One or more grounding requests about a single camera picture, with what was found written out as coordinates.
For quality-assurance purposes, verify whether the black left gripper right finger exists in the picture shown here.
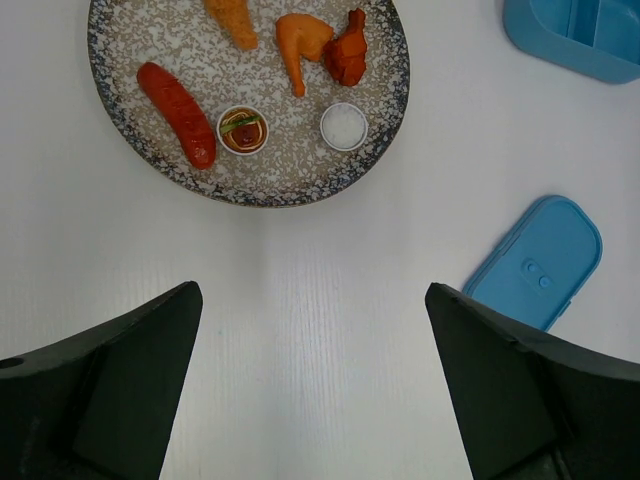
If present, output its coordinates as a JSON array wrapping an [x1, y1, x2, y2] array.
[[425, 283, 639, 479]]

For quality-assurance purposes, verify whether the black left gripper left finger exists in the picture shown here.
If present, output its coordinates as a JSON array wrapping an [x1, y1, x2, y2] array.
[[1, 281, 203, 479]]

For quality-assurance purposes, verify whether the red sausage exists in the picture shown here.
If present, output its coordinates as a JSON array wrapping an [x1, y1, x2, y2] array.
[[136, 62, 217, 170]]

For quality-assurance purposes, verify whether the blue lunch box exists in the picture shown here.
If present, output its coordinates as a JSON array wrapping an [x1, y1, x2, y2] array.
[[502, 0, 639, 85]]

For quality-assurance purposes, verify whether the orange chicken wing piece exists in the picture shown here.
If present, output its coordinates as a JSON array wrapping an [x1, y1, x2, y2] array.
[[275, 13, 334, 97]]

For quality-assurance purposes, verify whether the blue lunch box lid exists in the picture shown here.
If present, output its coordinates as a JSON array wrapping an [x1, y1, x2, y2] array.
[[462, 195, 603, 331]]

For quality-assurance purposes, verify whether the small noodle sauce cup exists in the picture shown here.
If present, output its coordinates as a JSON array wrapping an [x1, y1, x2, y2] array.
[[215, 105, 269, 156]]

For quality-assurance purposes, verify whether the speckled ceramic plate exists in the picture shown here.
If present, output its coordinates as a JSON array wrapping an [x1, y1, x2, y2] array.
[[87, 1, 410, 208]]

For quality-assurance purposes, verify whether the small white rice cup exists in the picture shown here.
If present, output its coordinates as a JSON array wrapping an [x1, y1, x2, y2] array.
[[320, 102, 368, 152]]

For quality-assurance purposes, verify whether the dark red chicken drumstick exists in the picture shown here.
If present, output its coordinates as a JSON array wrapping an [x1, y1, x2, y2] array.
[[324, 9, 368, 87]]

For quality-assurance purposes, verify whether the orange fried fish piece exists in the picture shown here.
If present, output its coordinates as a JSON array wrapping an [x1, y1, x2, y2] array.
[[203, 0, 258, 51]]

